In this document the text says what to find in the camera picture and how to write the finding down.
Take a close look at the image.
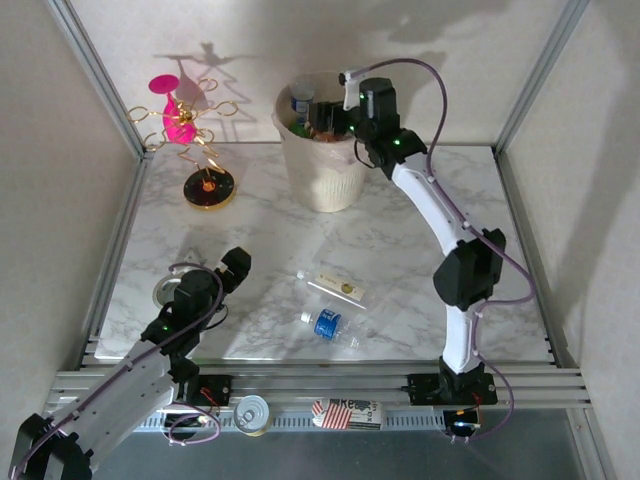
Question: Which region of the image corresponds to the red label drink bottle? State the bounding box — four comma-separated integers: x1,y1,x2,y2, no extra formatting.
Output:
312,128,352,144

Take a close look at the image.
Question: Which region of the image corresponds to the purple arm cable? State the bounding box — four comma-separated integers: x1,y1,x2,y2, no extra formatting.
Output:
344,58,535,444
9,262,226,480

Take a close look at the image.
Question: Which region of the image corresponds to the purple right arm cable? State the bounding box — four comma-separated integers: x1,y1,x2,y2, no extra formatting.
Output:
344,58,535,444

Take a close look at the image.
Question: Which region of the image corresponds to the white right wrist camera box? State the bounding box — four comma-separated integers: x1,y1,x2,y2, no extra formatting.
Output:
338,69,363,112

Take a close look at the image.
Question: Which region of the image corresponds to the grey slotted cable duct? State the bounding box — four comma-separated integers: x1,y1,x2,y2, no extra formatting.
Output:
134,410,451,435

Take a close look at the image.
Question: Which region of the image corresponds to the blue label bottle white cap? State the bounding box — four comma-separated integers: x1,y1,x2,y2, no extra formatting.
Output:
299,308,367,354

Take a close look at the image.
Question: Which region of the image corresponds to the translucent plastic bin liner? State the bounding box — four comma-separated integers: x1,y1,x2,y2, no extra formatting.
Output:
271,72,372,174

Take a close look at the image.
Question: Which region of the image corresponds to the gold wire glass rack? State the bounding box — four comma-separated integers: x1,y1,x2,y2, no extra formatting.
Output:
126,77,241,212

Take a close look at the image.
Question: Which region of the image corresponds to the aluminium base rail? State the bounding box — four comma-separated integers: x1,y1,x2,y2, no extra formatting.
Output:
44,363,591,416

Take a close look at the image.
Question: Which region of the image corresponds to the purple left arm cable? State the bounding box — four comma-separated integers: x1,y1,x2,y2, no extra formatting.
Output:
9,262,226,480

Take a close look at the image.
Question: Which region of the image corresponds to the white tape roll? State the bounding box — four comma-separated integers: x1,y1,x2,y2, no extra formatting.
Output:
153,278,181,307

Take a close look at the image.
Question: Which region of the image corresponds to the cream ribbed waste bin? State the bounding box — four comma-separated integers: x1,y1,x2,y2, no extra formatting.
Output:
271,72,371,214

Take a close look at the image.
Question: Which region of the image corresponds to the silver tin can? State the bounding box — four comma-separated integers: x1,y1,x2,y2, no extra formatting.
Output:
233,394,271,438

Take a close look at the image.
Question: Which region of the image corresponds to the aluminium side rail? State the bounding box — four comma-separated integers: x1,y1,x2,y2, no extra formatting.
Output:
79,152,151,371
494,149,584,369

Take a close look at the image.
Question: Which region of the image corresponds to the clear bottle white label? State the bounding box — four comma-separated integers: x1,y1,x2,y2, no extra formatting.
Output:
296,269,377,311

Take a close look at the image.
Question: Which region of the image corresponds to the aluminium frame post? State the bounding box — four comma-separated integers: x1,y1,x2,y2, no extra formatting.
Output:
43,0,155,159
492,0,592,157

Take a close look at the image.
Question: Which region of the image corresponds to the pink wine glass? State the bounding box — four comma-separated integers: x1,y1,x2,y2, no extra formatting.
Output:
148,74,199,147

